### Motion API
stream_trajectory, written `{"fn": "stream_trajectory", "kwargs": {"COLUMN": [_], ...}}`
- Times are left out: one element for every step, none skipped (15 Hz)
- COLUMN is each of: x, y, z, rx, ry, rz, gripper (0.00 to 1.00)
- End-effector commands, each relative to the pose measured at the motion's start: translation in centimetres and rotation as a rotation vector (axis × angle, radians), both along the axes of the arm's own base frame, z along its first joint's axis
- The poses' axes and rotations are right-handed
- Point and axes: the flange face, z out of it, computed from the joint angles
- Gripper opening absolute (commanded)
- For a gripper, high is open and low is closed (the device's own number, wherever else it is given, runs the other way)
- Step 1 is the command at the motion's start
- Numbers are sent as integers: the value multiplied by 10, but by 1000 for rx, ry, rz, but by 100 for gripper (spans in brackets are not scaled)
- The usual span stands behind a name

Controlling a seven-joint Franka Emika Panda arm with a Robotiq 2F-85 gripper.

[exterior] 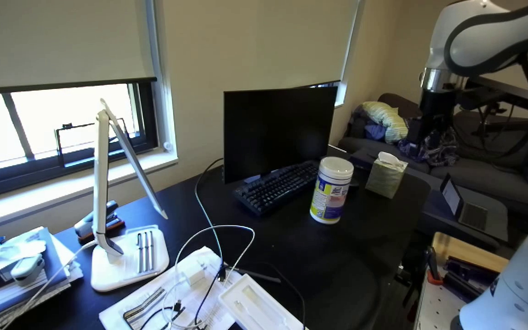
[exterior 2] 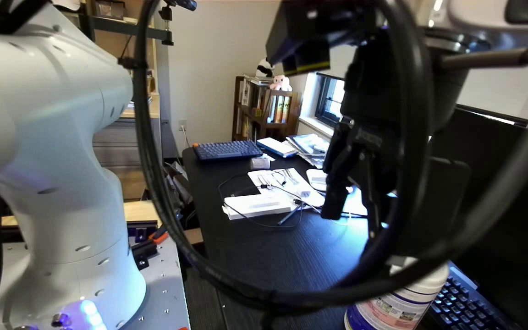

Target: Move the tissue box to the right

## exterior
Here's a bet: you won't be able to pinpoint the yellow pillow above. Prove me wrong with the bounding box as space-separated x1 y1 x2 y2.
359 99 410 145

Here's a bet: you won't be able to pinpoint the white foam tray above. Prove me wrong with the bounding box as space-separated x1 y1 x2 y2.
216 271 307 330

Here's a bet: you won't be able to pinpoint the grey metal tweezers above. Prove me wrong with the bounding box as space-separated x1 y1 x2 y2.
120 286 168 326

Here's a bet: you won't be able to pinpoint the dark grey sofa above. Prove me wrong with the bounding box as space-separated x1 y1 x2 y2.
339 90 528 216

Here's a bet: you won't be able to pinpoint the dark blue tools in crate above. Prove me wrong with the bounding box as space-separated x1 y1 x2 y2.
441 255 502 302

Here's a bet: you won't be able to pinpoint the flat black box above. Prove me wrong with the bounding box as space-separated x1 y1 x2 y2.
346 148 377 174

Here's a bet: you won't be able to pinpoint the open dark laptop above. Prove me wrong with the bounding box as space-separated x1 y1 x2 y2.
438 172 511 244

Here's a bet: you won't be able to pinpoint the purple patterned cloth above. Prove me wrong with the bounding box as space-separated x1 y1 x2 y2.
361 119 454 168

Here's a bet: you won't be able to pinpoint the small white rounded device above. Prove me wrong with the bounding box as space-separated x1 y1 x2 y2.
7 251 47 286

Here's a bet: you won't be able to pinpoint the wooden crate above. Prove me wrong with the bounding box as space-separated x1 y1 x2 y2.
427 229 511 280

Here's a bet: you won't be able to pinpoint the black wire window bracket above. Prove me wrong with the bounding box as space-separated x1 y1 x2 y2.
53 119 130 170

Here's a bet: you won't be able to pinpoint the thin black cable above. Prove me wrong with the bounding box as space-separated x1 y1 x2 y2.
137 262 229 330

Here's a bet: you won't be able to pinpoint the yellow patterned tissue box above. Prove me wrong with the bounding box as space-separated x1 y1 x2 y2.
362 150 410 201

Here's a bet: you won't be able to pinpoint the black computer monitor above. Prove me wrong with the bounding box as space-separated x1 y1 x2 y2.
221 80 340 185

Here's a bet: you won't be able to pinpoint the white looping cable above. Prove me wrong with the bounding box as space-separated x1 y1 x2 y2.
170 156 258 289

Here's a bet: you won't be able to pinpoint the stack of books and papers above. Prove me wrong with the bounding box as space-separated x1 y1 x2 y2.
0 225 86 330

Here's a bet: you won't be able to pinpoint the black and red stapler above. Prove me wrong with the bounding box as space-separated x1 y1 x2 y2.
71 200 126 244

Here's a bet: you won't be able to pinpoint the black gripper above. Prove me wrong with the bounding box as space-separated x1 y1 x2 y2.
417 90 461 154

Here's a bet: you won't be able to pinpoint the white lamp power cable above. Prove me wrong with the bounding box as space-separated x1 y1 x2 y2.
0 238 98 330

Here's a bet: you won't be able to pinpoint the beige roller window blind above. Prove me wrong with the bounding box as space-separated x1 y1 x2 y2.
0 0 159 95

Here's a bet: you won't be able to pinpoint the black keyboard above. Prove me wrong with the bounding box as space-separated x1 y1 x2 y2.
232 159 322 218

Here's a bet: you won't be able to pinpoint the black camera bar on stand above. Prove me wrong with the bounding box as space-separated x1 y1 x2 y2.
458 75 528 126

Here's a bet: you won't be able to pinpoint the white desk lamp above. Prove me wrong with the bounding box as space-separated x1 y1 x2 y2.
87 97 172 293

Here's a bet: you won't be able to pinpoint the white wipes canister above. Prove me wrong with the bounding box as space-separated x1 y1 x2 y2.
307 154 355 225

